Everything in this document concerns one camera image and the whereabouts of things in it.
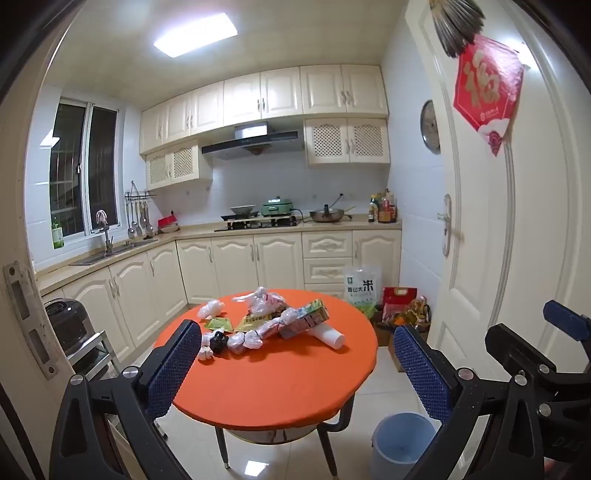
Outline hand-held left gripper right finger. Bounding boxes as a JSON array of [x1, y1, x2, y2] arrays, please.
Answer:
[[394, 323, 546, 480]]

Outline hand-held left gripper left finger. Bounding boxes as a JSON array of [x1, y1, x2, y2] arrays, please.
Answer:
[[48, 319, 203, 480]]

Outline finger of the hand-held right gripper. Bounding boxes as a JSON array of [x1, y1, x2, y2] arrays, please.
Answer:
[[543, 300, 591, 343], [485, 323, 591, 416]]

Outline blue plastic bin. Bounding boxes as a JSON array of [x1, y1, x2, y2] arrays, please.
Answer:
[[370, 412, 437, 480]]

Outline yellow snack packet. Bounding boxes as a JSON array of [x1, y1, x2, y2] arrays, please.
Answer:
[[235, 314, 273, 333]]

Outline white paper cup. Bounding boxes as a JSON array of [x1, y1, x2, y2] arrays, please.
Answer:
[[316, 325, 346, 350]]

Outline red wrapper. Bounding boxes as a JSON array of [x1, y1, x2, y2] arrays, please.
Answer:
[[259, 318, 297, 340]]

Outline clear plastic bag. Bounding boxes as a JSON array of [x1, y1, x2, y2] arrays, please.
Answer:
[[231, 286, 290, 317]]

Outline green beverage carton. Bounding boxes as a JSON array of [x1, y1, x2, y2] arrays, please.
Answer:
[[279, 299, 331, 340]]

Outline cardboard box of goods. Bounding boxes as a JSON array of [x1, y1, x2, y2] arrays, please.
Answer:
[[373, 298, 433, 373]]

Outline red box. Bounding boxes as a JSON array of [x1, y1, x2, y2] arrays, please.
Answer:
[[382, 286, 418, 319]]

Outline metal stool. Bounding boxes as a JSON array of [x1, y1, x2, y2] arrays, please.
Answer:
[[68, 329, 123, 382]]

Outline white door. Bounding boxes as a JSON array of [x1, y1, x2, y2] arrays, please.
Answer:
[[405, 0, 591, 386]]

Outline orange round table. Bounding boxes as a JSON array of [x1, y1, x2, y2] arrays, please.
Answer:
[[152, 288, 378, 472]]

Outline clear rice bag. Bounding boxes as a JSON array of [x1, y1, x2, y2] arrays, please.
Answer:
[[344, 265, 383, 317]]

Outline cream lower kitchen cabinets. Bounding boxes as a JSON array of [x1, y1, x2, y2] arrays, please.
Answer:
[[34, 219, 403, 370]]

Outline black rice cooker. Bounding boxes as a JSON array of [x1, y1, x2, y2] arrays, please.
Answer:
[[43, 298, 89, 356]]

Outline steel sink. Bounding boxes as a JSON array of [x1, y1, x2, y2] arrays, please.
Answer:
[[69, 242, 158, 267]]

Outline steel faucet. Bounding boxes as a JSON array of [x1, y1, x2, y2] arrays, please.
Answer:
[[95, 209, 114, 254]]

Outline metal strike plate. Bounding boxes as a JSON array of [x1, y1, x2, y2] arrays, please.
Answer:
[[2, 261, 57, 380]]

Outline hanging utensil rack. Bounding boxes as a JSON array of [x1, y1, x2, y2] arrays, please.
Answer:
[[124, 180, 157, 239]]

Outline black gas stove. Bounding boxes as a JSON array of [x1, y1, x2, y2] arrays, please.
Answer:
[[213, 220, 299, 232]]

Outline group of condiment bottles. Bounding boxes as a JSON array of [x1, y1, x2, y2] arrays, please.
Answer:
[[368, 189, 398, 224]]

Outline steel frying pan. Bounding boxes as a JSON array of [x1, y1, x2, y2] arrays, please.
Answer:
[[308, 202, 354, 223]]

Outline green electric pot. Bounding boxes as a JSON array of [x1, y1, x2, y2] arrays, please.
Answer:
[[261, 196, 297, 217]]

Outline small lattice door cabinet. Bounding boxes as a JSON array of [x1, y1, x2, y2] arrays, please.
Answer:
[[145, 140, 213, 190]]

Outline sliding window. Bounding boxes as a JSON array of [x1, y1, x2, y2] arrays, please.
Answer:
[[48, 97, 123, 239]]

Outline red paper door decoration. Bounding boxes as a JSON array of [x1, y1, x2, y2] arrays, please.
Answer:
[[452, 35, 526, 158]]

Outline black range hood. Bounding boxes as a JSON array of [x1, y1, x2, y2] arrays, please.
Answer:
[[201, 122, 306, 161]]

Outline wide lattice door cabinet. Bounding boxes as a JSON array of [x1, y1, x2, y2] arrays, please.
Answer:
[[303, 117, 391, 166]]

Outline brown feather fan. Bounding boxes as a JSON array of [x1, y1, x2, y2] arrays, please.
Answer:
[[429, 0, 485, 59]]

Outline ceiling light panel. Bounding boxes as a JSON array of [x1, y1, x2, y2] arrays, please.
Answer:
[[153, 11, 239, 59]]

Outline silver door handle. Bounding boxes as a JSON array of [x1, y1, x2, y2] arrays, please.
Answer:
[[438, 193, 454, 257]]

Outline cream door frame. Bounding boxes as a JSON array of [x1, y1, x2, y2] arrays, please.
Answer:
[[0, 18, 95, 480]]

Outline cream upper wall cabinets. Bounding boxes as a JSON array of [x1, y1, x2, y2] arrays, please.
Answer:
[[139, 64, 389, 156]]

